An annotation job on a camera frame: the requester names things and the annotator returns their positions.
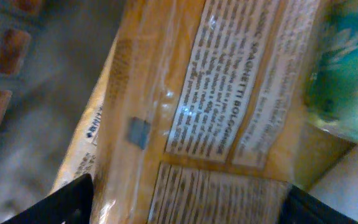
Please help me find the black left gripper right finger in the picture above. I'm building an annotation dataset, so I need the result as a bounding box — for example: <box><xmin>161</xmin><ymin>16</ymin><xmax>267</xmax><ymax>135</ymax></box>
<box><xmin>278</xmin><ymin>185</ymin><xmax>358</xmax><ymax>224</ymax></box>

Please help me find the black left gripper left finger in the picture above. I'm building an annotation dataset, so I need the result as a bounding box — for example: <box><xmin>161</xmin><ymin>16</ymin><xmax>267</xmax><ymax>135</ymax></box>
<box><xmin>3</xmin><ymin>174</ymin><xmax>94</xmax><ymax>224</ymax></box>

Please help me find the teal wet wipes pack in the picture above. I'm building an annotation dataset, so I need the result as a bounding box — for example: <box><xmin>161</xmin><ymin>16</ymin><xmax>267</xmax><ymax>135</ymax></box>
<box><xmin>306</xmin><ymin>1</ymin><xmax>358</xmax><ymax>144</ymax></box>

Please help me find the orange spaghetti packet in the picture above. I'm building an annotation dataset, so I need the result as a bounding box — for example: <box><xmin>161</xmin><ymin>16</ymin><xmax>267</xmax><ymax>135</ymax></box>
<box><xmin>54</xmin><ymin>0</ymin><xmax>352</xmax><ymax>223</ymax></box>

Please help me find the grey plastic mesh basket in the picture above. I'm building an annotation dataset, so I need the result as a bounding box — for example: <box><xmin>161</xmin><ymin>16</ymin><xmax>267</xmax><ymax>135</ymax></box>
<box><xmin>0</xmin><ymin>0</ymin><xmax>125</xmax><ymax>223</ymax></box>

